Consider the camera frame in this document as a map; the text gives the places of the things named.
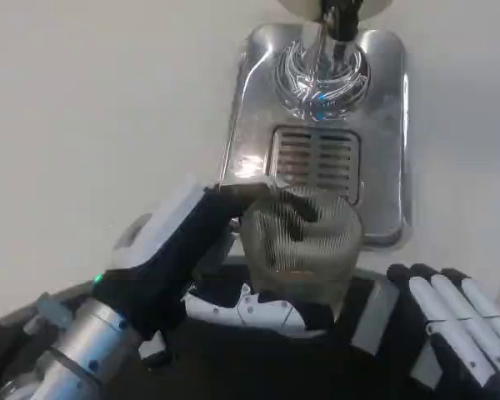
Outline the drink dispenser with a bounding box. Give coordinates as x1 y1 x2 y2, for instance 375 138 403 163
277 0 395 23

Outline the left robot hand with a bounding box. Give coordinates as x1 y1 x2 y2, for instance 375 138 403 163
90 177 329 342

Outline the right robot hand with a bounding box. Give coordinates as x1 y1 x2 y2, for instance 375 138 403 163
349 262 500 400

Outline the black robot torso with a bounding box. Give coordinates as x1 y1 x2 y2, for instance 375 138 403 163
0 274 443 400

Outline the dispenser tap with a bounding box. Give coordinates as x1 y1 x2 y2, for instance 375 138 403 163
316 0 364 43

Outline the slotted steel tray grid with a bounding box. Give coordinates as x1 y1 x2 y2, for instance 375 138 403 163
266 126 362 206

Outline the clear ribbed glass cup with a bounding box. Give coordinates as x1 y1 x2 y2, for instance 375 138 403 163
236 185 364 323

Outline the steel drip tray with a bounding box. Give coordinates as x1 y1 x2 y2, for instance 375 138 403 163
219 22 414 248

